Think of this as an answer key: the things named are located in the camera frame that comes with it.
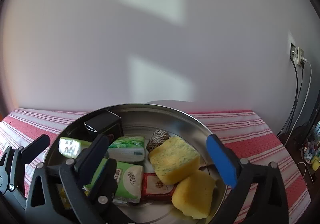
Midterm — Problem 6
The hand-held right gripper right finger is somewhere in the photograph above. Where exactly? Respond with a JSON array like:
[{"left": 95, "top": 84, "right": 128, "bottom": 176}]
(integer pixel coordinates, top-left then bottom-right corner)
[{"left": 206, "top": 134, "right": 290, "bottom": 224}]

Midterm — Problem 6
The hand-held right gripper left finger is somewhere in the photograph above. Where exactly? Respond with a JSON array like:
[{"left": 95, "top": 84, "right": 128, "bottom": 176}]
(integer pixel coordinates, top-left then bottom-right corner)
[{"left": 25, "top": 134, "right": 110, "bottom": 224}]

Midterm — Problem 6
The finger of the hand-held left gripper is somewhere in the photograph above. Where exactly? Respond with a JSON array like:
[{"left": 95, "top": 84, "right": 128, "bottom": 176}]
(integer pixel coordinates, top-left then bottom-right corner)
[
  {"left": 87, "top": 158, "right": 118, "bottom": 217},
  {"left": 0, "top": 134, "right": 50, "bottom": 192}
]

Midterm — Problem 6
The pale green tissue pack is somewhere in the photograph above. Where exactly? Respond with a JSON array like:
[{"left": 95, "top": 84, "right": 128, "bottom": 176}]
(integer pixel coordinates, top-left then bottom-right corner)
[{"left": 84, "top": 160, "right": 144, "bottom": 203}]

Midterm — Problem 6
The green-white small box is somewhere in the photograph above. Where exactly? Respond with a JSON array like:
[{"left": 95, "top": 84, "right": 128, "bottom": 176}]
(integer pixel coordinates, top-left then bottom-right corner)
[{"left": 59, "top": 137, "right": 93, "bottom": 158}]

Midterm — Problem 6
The leaf print green tissue pack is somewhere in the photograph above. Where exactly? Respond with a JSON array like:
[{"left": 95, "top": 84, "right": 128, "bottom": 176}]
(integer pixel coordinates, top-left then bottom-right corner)
[{"left": 107, "top": 136, "right": 146, "bottom": 165}]

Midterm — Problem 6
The black box with red emblem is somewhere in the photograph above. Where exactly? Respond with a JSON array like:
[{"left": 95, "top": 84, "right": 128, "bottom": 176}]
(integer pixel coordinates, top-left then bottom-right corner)
[{"left": 84, "top": 110, "right": 123, "bottom": 141}]

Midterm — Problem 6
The plain yellow sponge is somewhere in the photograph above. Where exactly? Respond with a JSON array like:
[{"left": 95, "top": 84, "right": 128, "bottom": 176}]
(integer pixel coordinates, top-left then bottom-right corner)
[{"left": 172, "top": 169, "right": 216, "bottom": 219}]

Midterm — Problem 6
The green speckled yellow sponge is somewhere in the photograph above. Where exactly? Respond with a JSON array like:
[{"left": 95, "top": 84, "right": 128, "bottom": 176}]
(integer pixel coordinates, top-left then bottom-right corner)
[{"left": 149, "top": 137, "right": 201, "bottom": 186}]

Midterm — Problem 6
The red snack packet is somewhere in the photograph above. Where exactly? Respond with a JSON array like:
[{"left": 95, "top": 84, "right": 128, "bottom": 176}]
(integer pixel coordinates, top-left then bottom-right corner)
[{"left": 140, "top": 173, "right": 177, "bottom": 202}]

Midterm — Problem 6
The knotted rope ball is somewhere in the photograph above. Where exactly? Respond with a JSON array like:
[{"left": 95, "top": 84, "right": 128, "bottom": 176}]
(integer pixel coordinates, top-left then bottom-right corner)
[{"left": 146, "top": 130, "right": 171, "bottom": 153}]

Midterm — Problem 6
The round printed cookie tin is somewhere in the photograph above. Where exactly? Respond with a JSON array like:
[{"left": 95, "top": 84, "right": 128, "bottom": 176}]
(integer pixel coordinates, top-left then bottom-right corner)
[{"left": 44, "top": 103, "right": 229, "bottom": 224}]

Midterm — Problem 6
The red striped tablecloth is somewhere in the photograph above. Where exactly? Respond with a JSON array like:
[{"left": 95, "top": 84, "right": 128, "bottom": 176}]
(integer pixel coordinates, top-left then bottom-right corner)
[{"left": 0, "top": 108, "right": 312, "bottom": 224}]

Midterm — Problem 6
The pile of colourful clutter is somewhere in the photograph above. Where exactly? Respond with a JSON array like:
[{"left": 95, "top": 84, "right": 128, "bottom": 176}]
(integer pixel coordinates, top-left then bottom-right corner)
[{"left": 302, "top": 119, "right": 320, "bottom": 172}]

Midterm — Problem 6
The black cable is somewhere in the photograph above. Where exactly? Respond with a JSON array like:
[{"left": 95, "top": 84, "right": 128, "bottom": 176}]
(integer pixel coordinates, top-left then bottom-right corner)
[
  {"left": 276, "top": 59, "right": 299, "bottom": 137},
  {"left": 282, "top": 64, "right": 304, "bottom": 137}
]

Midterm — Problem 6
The wall socket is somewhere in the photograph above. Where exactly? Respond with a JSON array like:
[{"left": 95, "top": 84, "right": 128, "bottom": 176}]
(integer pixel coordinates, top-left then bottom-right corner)
[{"left": 290, "top": 43, "right": 309, "bottom": 66}]

